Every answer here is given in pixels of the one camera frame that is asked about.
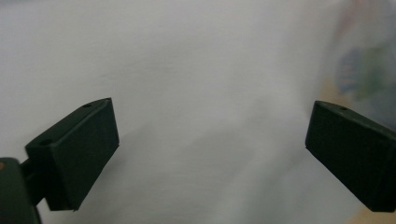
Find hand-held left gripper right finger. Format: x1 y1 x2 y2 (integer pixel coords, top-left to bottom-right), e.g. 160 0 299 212
304 100 396 213

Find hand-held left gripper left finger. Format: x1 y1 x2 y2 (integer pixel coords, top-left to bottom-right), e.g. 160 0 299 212
24 97 120 212

